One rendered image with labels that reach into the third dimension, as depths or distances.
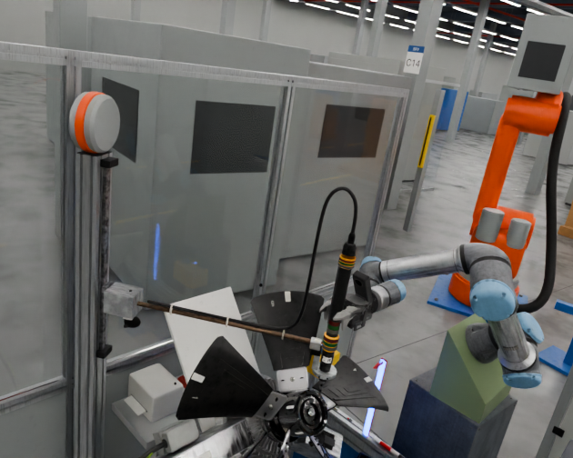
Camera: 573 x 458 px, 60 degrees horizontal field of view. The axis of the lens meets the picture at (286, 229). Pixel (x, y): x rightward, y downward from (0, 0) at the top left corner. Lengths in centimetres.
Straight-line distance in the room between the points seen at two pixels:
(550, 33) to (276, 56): 238
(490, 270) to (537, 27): 373
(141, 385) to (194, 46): 249
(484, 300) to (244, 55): 288
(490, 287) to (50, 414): 146
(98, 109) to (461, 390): 151
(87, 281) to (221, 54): 257
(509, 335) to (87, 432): 137
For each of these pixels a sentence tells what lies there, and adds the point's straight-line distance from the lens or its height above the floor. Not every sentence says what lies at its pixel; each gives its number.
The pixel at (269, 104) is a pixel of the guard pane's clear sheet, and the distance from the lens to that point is 196.
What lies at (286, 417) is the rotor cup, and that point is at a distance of 142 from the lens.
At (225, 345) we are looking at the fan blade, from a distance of 129.
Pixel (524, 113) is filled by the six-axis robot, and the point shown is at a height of 195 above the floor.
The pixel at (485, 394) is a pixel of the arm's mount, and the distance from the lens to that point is 197.
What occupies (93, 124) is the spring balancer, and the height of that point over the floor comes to 189.
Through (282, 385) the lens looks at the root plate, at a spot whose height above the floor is 123.
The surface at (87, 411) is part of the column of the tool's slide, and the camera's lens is 179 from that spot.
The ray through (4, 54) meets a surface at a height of 202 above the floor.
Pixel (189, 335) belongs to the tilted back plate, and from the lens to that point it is 156.
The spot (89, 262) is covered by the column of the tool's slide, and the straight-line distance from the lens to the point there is 150.
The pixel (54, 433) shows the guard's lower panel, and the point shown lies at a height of 80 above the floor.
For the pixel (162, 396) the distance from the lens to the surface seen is 184.
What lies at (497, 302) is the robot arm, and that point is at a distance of 149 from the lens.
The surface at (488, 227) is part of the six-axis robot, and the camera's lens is 504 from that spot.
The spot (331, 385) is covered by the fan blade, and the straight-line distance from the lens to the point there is 161.
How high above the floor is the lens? 212
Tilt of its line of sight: 19 degrees down
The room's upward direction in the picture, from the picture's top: 9 degrees clockwise
